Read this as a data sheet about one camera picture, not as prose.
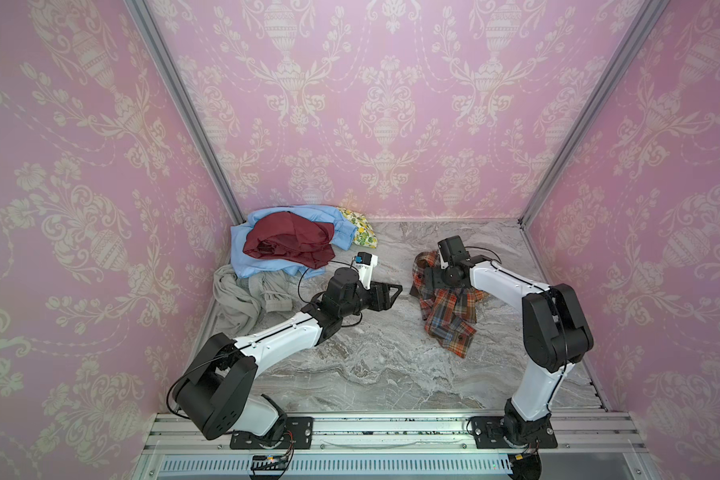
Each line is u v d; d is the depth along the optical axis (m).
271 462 0.73
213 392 0.43
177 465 0.71
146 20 0.70
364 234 1.09
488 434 0.73
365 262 0.73
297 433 0.74
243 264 1.00
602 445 0.74
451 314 0.90
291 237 1.01
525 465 0.71
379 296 0.71
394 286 0.76
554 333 0.49
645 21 0.70
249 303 0.94
